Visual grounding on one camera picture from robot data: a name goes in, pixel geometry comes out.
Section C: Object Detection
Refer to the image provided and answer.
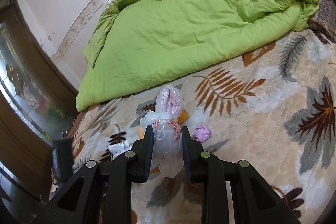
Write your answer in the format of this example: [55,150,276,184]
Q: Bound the long white medicine box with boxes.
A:
[108,140,131,159]

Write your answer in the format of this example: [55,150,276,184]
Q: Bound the purple wrapper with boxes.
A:
[193,124,212,143]

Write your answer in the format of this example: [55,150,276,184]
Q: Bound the clear plastic bag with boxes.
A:
[139,84,183,178]

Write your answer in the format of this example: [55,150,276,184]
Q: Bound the orange medicine box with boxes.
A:
[138,110,189,178]

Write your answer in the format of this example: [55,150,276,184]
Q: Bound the wooden glass door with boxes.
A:
[1,0,78,201]

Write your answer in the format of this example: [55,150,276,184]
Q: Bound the leaf pattern fleece blanket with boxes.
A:
[48,28,336,224]

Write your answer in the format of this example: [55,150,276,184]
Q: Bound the green quilt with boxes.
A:
[76,0,319,111]

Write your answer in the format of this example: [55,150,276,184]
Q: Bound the brown striped pillow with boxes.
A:
[308,0,335,44]

